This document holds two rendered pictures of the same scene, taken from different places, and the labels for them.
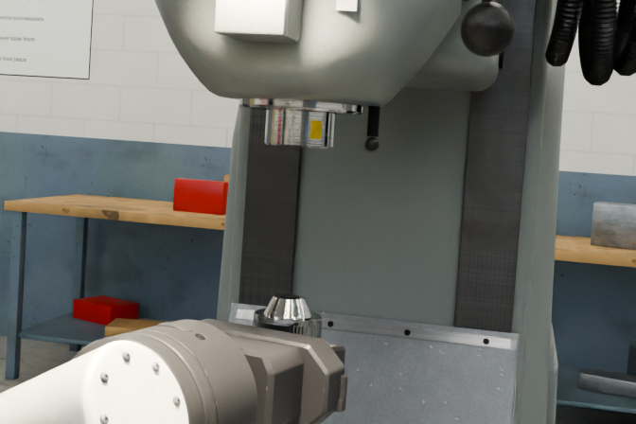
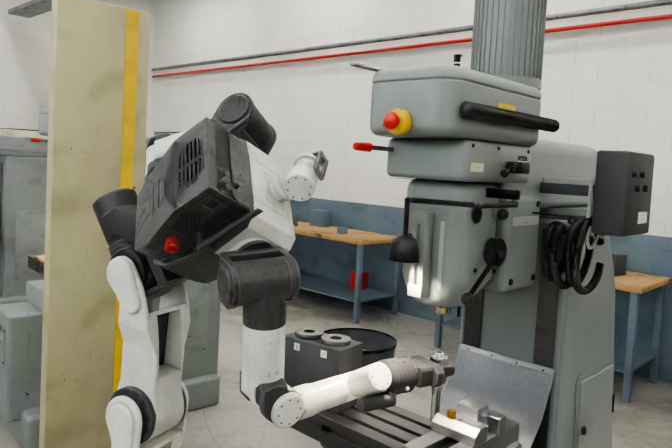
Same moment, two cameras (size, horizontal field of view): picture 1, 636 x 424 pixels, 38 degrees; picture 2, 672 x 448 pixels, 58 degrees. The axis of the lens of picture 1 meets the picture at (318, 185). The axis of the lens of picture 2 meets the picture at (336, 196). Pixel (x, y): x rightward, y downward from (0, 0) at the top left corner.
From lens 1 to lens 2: 1.09 m
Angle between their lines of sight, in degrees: 31
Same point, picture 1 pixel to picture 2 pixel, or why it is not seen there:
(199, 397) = (398, 375)
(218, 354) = (406, 366)
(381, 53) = (449, 298)
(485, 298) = (543, 354)
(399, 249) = (515, 332)
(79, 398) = (368, 372)
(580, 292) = not seen: outside the picture
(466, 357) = (535, 374)
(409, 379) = (514, 379)
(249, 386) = (414, 374)
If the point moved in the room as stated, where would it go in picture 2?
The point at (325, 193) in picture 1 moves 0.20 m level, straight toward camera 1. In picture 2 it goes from (491, 309) to (470, 321)
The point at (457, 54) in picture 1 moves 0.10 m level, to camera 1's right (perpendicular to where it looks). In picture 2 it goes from (495, 286) to (534, 292)
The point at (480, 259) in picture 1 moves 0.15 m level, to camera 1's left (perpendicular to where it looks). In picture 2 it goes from (541, 340) to (491, 331)
